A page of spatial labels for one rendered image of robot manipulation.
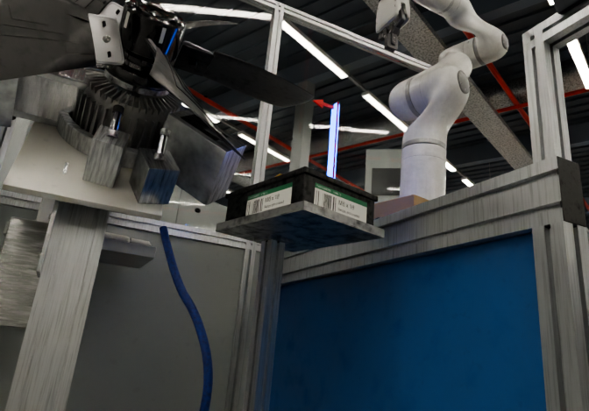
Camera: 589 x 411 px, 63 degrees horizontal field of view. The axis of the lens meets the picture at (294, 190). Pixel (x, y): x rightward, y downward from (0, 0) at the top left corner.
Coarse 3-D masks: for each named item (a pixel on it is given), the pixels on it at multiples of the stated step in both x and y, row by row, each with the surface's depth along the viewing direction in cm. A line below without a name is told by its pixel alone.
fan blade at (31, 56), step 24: (0, 0) 75; (24, 0) 78; (48, 0) 81; (0, 24) 74; (24, 24) 76; (48, 24) 80; (72, 24) 83; (0, 48) 73; (24, 48) 76; (48, 48) 79; (72, 48) 82; (0, 72) 72; (24, 72) 75; (48, 72) 79
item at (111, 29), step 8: (96, 16) 88; (104, 16) 89; (96, 24) 88; (112, 24) 90; (96, 32) 87; (104, 32) 89; (112, 32) 90; (96, 40) 87; (112, 40) 90; (120, 40) 91; (96, 48) 87; (104, 48) 88; (112, 48) 90; (120, 48) 91; (96, 56) 87; (104, 56) 88; (112, 56) 90; (120, 56) 91; (120, 64) 91
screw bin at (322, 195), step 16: (288, 176) 73; (304, 176) 71; (320, 176) 72; (240, 192) 83; (256, 192) 79; (272, 192) 76; (288, 192) 72; (304, 192) 70; (320, 192) 72; (336, 192) 74; (352, 192) 77; (240, 208) 82; (256, 208) 78; (272, 208) 74; (336, 208) 74; (352, 208) 76; (368, 208) 79
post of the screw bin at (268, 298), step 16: (272, 240) 83; (272, 256) 83; (272, 272) 82; (256, 288) 83; (272, 288) 81; (256, 304) 81; (272, 304) 81; (256, 320) 80; (272, 320) 80; (256, 336) 79; (272, 336) 79; (256, 352) 78; (272, 352) 79; (256, 368) 77; (272, 368) 78; (256, 384) 76; (256, 400) 75
